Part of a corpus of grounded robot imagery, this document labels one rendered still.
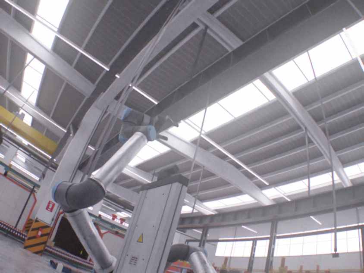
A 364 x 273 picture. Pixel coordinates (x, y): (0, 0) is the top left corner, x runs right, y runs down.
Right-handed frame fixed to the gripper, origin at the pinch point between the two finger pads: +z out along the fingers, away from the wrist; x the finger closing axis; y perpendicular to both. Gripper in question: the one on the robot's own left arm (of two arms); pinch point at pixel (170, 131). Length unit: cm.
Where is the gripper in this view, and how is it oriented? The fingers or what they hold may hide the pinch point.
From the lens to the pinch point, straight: 161.2
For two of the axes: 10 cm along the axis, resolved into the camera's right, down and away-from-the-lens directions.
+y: -1.1, -6.7, 7.3
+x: -5.4, 6.6, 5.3
